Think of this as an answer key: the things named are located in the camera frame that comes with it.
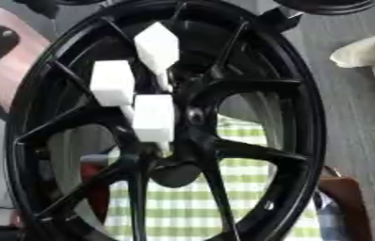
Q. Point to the black spoked wheel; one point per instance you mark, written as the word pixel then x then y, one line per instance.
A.
pixel 262 81

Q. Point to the brown chair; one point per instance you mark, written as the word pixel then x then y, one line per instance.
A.
pixel 347 200

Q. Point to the black round wheel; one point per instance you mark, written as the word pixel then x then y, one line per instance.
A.
pixel 328 6

